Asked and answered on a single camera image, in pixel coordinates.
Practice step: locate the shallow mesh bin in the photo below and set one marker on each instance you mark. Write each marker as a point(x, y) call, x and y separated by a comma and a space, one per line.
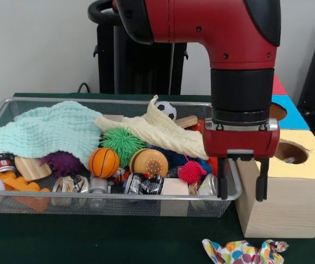
point(118, 204)

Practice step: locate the crushed silver can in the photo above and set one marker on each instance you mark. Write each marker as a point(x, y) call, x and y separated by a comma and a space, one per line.
point(209, 184)

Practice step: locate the wooden box with three holes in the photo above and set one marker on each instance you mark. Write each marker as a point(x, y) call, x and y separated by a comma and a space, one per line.
point(289, 206)

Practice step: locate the green spiky rubber ball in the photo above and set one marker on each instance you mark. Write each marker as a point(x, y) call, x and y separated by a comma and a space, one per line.
point(118, 141)

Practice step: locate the orange toy basketball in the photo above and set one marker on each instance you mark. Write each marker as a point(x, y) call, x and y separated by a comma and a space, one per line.
point(103, 162)

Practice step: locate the colourful polka dot cloth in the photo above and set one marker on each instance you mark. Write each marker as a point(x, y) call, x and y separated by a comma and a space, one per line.
point(290, 159)
point(242, 255)

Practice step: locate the cream waffle cloth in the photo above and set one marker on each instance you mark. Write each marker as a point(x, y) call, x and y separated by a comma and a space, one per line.
point(162, 132)

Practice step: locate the mint green waffle cloth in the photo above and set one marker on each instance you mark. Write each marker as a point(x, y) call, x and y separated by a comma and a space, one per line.
point(50, 129)

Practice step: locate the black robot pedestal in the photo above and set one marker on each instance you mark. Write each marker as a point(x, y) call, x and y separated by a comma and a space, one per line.
point(107, 68)

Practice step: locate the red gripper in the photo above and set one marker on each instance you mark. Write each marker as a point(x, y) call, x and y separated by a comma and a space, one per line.
point(239, 140)

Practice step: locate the hamburger toy ball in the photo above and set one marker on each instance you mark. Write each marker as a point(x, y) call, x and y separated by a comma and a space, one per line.
point(147, 163)

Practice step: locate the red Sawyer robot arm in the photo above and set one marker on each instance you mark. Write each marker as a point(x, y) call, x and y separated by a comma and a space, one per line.
point(228, 41)

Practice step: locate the purple spiky rubber ball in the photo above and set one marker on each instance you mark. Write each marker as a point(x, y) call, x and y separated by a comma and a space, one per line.
point(62, 163)

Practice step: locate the small toy soccer ball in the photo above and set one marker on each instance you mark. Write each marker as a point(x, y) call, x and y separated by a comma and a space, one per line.
point(168, 108)

